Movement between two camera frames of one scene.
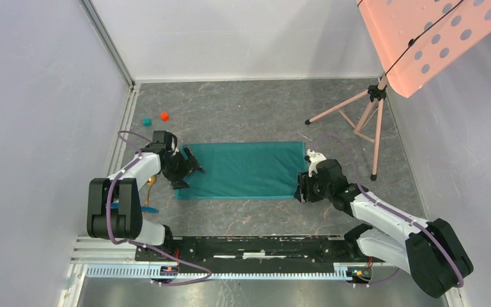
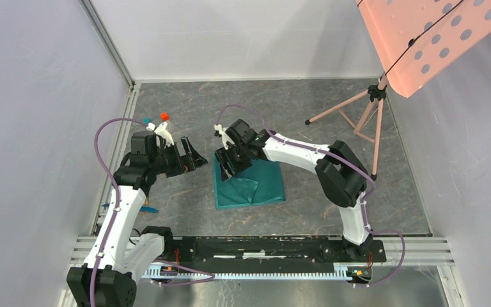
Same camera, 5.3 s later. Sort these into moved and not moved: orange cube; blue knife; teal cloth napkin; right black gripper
Moved: teal cloth napkin; right black gripper
Not moved: blue knife; orange cube
